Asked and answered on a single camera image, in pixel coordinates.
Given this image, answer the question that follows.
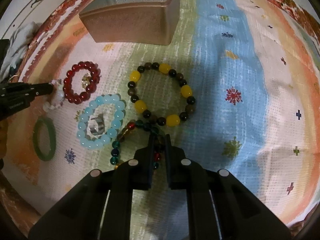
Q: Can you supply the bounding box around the white shell bracelet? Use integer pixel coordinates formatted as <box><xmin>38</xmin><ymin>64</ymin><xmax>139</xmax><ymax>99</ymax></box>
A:
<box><xmin>43</xmin><ymin>78</ymin><xmax>66</xmax><ymax>112</ymax></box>

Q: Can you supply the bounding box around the gold ring charm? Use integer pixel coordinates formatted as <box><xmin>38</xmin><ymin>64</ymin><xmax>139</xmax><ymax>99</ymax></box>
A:
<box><xmin>81</xmin><ymin>73</ymin><xmax>91</xmax><ymax>89</ymax></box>

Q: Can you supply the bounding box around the multicolour glass bead bracelet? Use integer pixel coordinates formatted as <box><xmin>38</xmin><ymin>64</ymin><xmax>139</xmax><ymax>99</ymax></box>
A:
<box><xmin>109</xmin><ymin>119</ymin><xmax>162</xmax><ymax>170</ymax></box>

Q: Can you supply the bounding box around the red bead bracelet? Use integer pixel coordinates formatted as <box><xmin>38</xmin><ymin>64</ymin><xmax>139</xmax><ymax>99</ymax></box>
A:
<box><xmin>62</xmin><ymin>61</ymin><xmax>101</xmax><ymax>105</ymax></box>

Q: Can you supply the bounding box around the green jade bangle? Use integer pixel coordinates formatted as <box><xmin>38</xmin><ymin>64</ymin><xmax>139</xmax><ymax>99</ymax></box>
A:
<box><xmin>33</xmin><ymin>117</ymin><xmax>56</xmax><ymax>161</ymax></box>

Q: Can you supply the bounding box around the light blue bead bracelet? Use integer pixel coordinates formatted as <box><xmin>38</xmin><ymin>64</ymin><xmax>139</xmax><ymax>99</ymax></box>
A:
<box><xmin>76</xmin><ymin>94</ymin><xmax>126</xmax><ymax>151</ymax></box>

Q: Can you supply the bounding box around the yellow and black bead bracelet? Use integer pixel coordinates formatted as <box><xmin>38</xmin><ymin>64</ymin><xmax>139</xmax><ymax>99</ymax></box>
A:
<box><xmin>127</xmin><ymin>62</ymin><xmax>197</xmax><ymax>127</ymax></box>

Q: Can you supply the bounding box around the grey crumpled cloth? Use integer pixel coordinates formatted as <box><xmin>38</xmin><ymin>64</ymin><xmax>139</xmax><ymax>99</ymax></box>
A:
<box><xmin>1</xmin><ymin>22</ymin><xmax>40</xmax><ymax>82</ymax></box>

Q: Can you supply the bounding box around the white headboard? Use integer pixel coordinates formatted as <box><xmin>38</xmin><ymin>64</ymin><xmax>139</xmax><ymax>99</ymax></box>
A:
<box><xmin>1</xmin><ymin>0</ymin><xmax>65</xmax><ymax>39</ymax></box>

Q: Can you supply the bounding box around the striped colourful mat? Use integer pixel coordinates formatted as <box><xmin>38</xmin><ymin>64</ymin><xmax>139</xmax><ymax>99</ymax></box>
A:
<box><xmin>4</xmin><ymin>0</ymin><xmax>320</xmax><ymax>225</ymax></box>

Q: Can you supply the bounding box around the copper metal tin box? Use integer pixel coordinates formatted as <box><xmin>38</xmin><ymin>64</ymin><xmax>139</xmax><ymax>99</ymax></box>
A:
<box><xmin>79</xmin><ymin>0</ymin><xmax>180</xmax><ymax>46</ymax></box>

